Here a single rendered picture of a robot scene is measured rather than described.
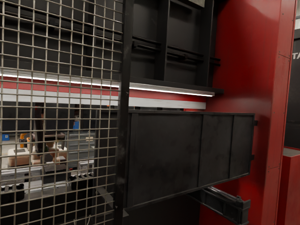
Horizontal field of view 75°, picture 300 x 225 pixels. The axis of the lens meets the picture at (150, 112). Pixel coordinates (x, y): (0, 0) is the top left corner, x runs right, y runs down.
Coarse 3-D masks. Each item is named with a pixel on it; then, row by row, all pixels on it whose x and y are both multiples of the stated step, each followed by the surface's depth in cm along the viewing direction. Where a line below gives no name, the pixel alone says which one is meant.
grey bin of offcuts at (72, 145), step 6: (66, 132) 404; (72, 132) 411; (78, 132) 419; (84, 132) 427; (90, 132) 411; (66, 138) 350; (72, 138) 357; (84, 138) 370; (90, 138) 377; (60, 144) 379; (66, 144) 351; (72, 144) 357; (84, 144) 370; (90, 144) 378; (84, 150) 372; (90, 150) 378; (72, 156) 359; (84, 156) 373; (90, 156) 380; (72, 162) 360; (72, 168) 361
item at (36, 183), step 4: (92, 172) 104; (40, 180) 91; (64, 180) 92; (12, 184) 85; (16, 184) 85; (24, 184) 86; (28, 184) 86; (32, 184) 86; (36, 184) 86; (40, 184) 86; (44, 184) 87; (48, 184) 87; (60, 184) 88; (64, 184) 88; (68, 184) 89; (24, 188) 82; (36, 188) 83; (40, 188) 83; (44, 188) 83; (48, 188) 83; (52, 188) 83; (32, 192) 79
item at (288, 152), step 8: (288, 152) 183; (296, 152) 185; (288, 160) 159; (296, 160) 165; (288, 168) 159; (296, 168) 166; (288, 176) 159; (296, 176) 167; (280, 184) 164; (288, 184) 159; (296, 184) 169; (280, 192) 163; (288, 192) 160; (296, 192) 170; (280, 200) 163; (288, 200) 162; (296, 200) 171; (280, 208) 163; (288, 208) 163; (296, 208) 173; (280, 216) 163; (288, 216) 164; (296, 216) 174; (280, 224) 163; (288, 224) 165; (296, 224) 176
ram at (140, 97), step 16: (16, 80) 98; (48, 80) 106; (0, 96) 95; (16, 96) 99; (96, 96) 122; (112, 96) 128; (144, 96) 142; (160, 96) 150; (176, 96) 159; (192, 96) 169
